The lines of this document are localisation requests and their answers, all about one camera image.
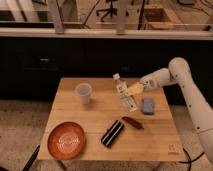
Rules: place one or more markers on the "orange round plate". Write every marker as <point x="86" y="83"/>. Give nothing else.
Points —
<point x="66" y="141"/>

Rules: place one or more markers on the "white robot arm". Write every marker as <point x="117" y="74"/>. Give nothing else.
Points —
<point x="201" y="113"/>

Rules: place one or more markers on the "wooden table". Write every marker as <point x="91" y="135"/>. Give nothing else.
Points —
<point x="88" y="123"/>

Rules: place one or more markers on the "clear plastic bottle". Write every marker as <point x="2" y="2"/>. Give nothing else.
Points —
<point x="127" y="101"/>

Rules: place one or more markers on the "black rectangular case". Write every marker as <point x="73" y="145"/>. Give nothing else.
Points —
<point x="111" y="134"/>

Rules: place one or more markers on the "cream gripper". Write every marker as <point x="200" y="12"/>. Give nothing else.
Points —
<point x="146" y="82"/>

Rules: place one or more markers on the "blue sponge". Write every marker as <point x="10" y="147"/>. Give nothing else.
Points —
<point x="148" y="106"/>

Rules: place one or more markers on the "black office chair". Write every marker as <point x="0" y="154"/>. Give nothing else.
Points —
<point x="110" y="11"/>

